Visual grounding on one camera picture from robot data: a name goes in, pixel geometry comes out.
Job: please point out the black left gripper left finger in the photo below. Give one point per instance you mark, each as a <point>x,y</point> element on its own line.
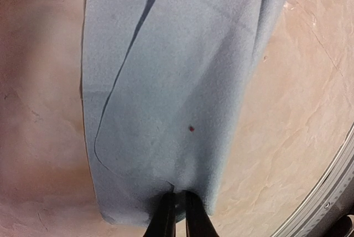
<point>164,219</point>

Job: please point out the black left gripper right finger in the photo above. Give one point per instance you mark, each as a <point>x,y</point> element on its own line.
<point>198,223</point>

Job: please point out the light blue cloth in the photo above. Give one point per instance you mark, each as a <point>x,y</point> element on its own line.
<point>162,85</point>

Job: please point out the front aluminium rail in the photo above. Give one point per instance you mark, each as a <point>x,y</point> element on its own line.
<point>324,197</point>

